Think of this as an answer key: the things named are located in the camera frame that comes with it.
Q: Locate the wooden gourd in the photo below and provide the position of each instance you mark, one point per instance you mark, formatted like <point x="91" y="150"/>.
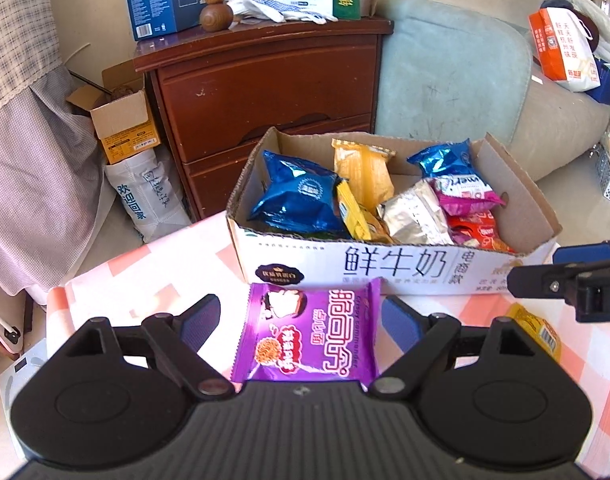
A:
<point x="216" y="12"/>

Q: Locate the pale bathroom scale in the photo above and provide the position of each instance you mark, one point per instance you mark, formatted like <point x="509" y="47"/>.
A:
<point x="20" y="375"/>

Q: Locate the magenta snack packet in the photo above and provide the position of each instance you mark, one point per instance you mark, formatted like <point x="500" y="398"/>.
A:
<point x="470" y="197"/>

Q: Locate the light blue snack packet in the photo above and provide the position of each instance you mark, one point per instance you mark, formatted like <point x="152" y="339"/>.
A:
<point x="442" y="160"/>

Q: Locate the silver foil snack packet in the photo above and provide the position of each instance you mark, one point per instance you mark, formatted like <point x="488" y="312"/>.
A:
<point x="415" y="215"/>

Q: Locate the pale green sofa cushion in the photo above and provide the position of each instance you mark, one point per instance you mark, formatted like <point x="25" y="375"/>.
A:
<point x="450" y="70"/>

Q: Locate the dark wooden nightstand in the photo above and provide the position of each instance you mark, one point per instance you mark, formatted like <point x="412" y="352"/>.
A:
<point x="265" y="85"/>

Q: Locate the purple noodle snack packet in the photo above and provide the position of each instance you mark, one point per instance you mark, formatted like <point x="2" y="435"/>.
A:
<point x="310" y="335"/>

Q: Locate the small open cardboard box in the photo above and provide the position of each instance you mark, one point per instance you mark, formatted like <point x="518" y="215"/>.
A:
<point x="125" y="130"/>

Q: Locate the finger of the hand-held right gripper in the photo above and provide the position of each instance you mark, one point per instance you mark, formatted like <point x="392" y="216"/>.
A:
<point x="585" y="254"/>
<point x="535" y="280"/>

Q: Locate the lilac checked cloth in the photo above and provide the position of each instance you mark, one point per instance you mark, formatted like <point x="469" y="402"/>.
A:
<point x="45" y="185"/>

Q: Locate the white cardboard box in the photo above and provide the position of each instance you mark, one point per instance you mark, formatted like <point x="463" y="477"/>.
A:
<point x="305" y="265"/>

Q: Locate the yellow snack packet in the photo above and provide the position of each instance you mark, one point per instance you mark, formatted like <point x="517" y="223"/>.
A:
<point x="355" y="212"/>
<point x="532" y="330"/>

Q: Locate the blue foil snack packet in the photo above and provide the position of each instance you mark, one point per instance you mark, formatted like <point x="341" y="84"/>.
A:
<point x="295" y="195"/>

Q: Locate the dark brown round object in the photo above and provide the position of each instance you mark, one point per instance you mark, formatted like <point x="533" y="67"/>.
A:
<point x="590" y="25"/>

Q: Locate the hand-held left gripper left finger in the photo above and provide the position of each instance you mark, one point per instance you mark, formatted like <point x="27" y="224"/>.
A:
<point x="200" y="317"/>

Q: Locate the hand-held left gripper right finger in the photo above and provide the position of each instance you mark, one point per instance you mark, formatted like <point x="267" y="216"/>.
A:
<point x="397" y="317"/>

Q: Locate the orange and white bag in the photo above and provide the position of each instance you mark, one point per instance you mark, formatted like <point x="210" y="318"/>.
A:
<point x="560" y="50"/>

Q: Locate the white printed sack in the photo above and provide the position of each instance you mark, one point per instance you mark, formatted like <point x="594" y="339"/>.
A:
<point x="145" y="195"/>

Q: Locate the blue carton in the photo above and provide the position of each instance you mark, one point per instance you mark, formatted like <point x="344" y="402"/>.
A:
<point x="160" y="0"/>

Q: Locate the white dotted work glove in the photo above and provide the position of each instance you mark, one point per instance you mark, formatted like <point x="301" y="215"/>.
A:
<point x="310" y="14"/>
<point x="255" y="5"/>

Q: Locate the white metal frame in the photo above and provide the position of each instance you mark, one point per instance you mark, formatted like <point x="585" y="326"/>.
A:
<point x="5" y="320"/>

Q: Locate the red noodle snack packet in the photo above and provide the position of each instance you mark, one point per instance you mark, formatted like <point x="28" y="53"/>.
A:
<point x="480" y="232"/>

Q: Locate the cream croissant snack packet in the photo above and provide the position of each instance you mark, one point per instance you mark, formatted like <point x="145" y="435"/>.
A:
<point x="365" y="170"/>

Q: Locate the pink checked tablecloth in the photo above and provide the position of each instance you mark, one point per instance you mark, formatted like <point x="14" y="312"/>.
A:
<point x="135" y="270"/>

